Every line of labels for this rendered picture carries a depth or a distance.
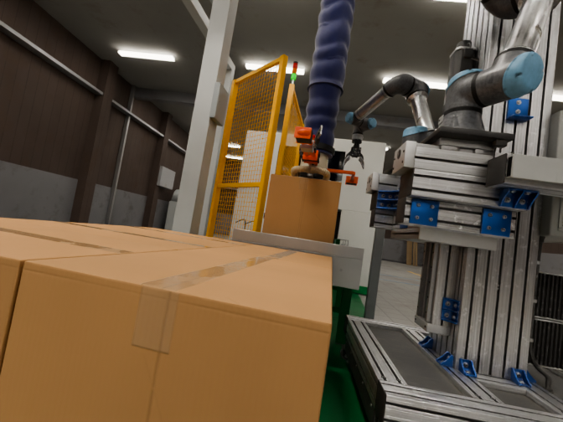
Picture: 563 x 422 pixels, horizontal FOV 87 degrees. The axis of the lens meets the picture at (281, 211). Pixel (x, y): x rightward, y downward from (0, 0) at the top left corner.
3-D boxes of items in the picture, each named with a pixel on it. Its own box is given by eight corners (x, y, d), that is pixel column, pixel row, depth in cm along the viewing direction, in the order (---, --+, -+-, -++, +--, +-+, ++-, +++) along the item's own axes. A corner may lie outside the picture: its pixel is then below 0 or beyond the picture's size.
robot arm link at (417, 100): (415, 159, 159) (395, 84, 182) (434, 165, 165) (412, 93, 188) (435, 146, 149) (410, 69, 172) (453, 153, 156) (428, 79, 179)
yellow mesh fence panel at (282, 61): (193, 282, 295) (228, 79, 309) (203, 282, 301) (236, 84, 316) (243, 308, 230) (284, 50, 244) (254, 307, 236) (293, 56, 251)
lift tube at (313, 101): (301, 157, 208) (322, 18, 215) (332, 161, 204) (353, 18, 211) (296, 148, 186) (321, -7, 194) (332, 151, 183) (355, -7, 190)
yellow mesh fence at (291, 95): (276, 279, 394) (299, 126, 408) (283, 280, 392) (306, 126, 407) (252, 295, 279) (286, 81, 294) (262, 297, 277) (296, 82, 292)
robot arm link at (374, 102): (400, 79, 163) (344, 126, 204) (415, 86, 168) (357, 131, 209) (398, 63, 167) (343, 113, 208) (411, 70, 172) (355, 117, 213)
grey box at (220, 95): (218, 126, 264) (224, 93, 266) (224, 126, 263) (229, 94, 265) (209, 116, 244) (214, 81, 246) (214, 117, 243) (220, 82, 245)
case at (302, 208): (278, 242, 226) (286, 190, 229) (331, 250, 219) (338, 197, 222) (260, 243, 167) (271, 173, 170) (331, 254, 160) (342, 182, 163)
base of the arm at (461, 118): (470, 149, 111) (472, 123, 111) (495, 136, 96) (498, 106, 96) (428, 144, 112) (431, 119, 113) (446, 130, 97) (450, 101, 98)
